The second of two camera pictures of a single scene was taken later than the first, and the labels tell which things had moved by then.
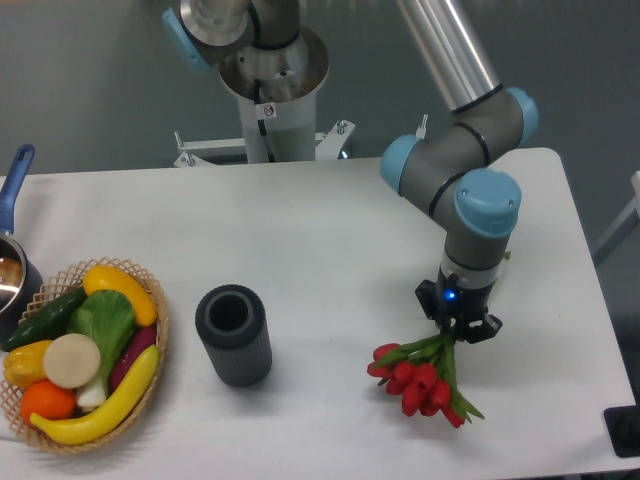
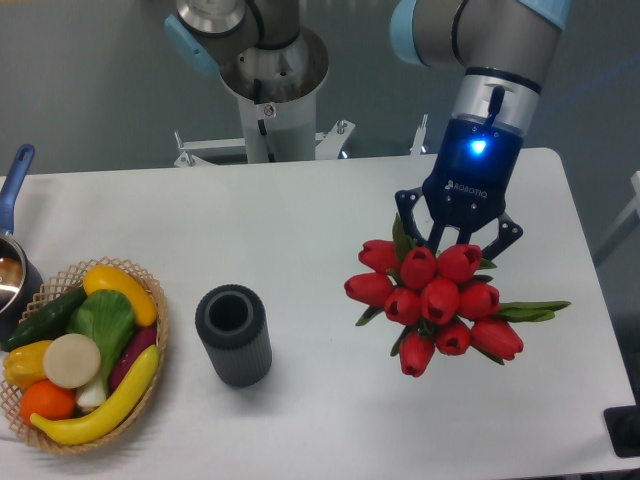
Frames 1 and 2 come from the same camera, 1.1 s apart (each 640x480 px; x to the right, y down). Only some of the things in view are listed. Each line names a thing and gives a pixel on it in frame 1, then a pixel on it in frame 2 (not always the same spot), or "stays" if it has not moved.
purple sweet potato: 130,354 stays
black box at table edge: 623,428 stays
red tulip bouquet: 422,373 -> 439,302
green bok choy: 108,317 stays
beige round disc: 71,360 stays
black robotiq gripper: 447,299 -> 467,186
